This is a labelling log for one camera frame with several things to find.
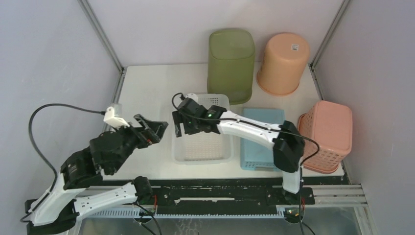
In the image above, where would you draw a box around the blue perforated basket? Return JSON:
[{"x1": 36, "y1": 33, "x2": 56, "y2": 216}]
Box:
[{"x1": 240, "y1": 108, "x2": 285, "y2": 172}]

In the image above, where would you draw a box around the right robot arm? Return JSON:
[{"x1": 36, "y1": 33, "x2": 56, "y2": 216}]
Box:
[{"x1": 172, "y1": 96, "x2": 305, "y2": 204}]

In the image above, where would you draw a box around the pink perforated basket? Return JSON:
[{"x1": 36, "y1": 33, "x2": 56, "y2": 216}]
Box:
[{"x1": 298, "y1": 100, "x2": 353, "y2": 174}]

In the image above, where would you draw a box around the black mounting base rail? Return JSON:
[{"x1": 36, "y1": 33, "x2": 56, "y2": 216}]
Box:
[{"x1": 100, "y1": 177, "x2": 316, "y2": 216}]

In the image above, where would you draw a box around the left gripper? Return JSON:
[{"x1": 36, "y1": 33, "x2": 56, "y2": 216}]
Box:
[{"x1": 111, "y1": 113, "x2": 169, "y2": 173}]

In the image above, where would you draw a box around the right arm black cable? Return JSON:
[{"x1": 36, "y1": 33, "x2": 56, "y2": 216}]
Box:
[{"x1": 171, "y1": 92, "x2": 321, "y2": 235}]

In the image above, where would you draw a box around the white plastic basket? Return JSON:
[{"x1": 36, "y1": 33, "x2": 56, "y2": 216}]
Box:
[{"x1": 172, "y1": 94, "x2": 234, "y2": 165}]

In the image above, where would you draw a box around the green plastic waste bin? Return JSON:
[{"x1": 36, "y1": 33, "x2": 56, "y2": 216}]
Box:
[{"x1": 207, "y1": 28, "x2": 255, "y2": 105}]

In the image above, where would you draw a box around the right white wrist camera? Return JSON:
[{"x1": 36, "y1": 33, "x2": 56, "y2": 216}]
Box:
[{"x1": 185, "y1": 93, "x2": 199, "y2": 103}]

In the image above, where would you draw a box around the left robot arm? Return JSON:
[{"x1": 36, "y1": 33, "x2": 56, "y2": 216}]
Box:
[{"x1": 25, "y1": 111, "x2": 168, "y2": 235}]

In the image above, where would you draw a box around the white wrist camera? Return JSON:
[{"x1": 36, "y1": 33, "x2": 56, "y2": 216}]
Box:
[
  {"x1": 103, "y1": 103, "x2": 130, "y2": 129},
  {"x1": 185, "y1": 93, "x2": 199, "y2": 103}
]

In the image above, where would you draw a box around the orange plastic bucket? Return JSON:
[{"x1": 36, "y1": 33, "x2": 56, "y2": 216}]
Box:
[{"x1": 256, "y1": 33, "x2": 310, "y2": 96}]

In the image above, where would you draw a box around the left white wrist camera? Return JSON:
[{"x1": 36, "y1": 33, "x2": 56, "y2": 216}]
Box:
[{"x1": 103, "y1": 103, "x2": 130, "y2": 129}]

